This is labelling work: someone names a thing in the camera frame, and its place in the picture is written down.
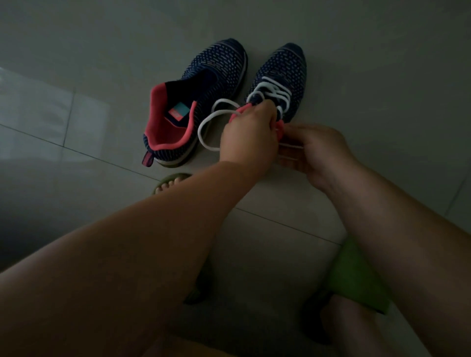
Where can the person's left hand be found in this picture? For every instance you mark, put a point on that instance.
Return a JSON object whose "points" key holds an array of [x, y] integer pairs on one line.
{"points": [[248, 139]]}

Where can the person's right hand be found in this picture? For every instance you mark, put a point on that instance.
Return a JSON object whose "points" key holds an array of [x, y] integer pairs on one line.
{"points": [[320, 154]]}

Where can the white shoelace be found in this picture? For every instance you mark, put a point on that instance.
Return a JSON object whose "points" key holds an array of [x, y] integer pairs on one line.
{"points": [[206, 141]]}

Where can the blue knit sneaker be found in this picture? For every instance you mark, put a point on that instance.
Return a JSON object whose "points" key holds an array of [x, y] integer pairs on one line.
{"points": [[287, 66], [217, 70]]}

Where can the person's left forearm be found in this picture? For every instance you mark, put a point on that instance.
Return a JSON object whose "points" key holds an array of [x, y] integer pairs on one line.
{"points": [[103, 272]]}

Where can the person's right forearm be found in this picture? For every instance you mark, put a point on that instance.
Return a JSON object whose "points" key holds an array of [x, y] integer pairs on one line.
{"points": [[416, 257]]}

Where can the person's left leg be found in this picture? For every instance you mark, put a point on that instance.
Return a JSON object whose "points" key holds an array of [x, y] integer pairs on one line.
{"points": [[165, 185]]}

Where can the person's leg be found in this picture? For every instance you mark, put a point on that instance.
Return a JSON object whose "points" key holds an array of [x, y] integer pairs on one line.
{"points": [[165, 185], [353, 327]]}

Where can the person's right leg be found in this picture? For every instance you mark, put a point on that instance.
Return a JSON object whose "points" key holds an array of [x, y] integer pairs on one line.
{"points": [[353, 327]]}

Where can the green foam slipper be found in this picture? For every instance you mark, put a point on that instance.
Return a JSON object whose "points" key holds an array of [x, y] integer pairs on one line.
{"points": [[173, 178], [353, 279]]}

